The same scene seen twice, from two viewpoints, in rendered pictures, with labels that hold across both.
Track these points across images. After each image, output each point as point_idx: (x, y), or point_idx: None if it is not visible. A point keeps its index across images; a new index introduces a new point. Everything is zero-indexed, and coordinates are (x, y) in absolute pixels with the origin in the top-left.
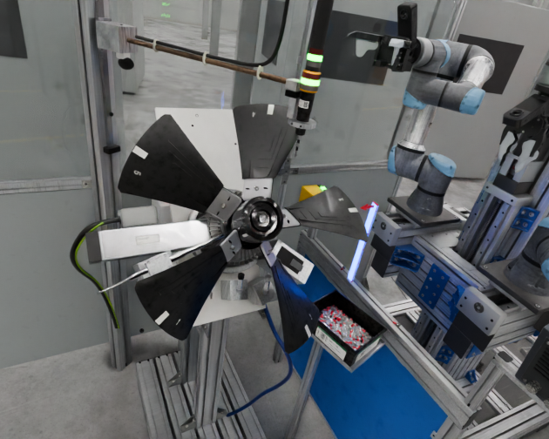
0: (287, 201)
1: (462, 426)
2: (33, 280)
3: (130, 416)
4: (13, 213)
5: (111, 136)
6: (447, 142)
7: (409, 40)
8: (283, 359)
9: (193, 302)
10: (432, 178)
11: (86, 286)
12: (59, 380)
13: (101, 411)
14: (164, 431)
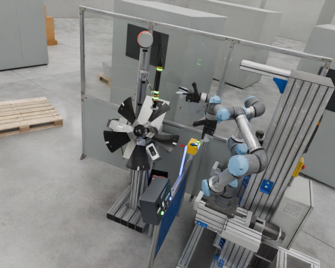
0: (208, 149)
1: None
2: None
3: (119, 194)
4: (118, 115)
5: (140, 100)
6: None
7: (191, 93)
8: (179, 217)
9: (116, 144)
10: (234, 153)
11: None
12: (113, 174)
13: (115, 188)
14: (121, 201)
